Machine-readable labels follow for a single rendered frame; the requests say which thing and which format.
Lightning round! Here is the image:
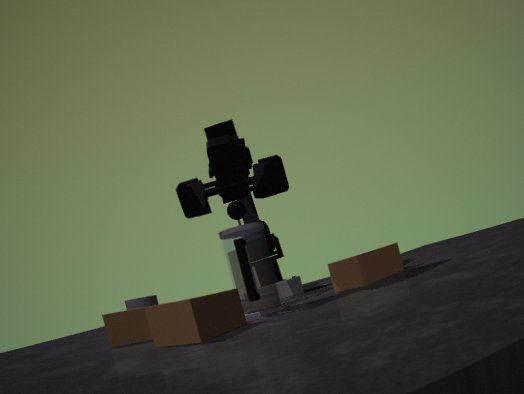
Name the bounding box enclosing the french press coffee maker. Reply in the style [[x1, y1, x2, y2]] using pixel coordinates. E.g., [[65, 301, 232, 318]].
[[219, 201, 288, 319]]

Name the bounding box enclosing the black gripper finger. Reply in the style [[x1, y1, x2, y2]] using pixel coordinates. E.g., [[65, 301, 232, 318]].
[[186, 180, 212, 217], [252, 161, 278, 199]]

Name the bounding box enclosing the dark grey cylinder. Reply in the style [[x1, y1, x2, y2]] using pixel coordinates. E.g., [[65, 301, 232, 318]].
[[125, 295, 159, 311]]

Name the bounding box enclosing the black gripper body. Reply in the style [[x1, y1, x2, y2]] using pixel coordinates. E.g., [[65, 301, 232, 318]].
[[176, 154, 289, 219]]

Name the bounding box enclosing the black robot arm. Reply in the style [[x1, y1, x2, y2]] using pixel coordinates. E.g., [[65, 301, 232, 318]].
[[204, 119, 285, 282]]

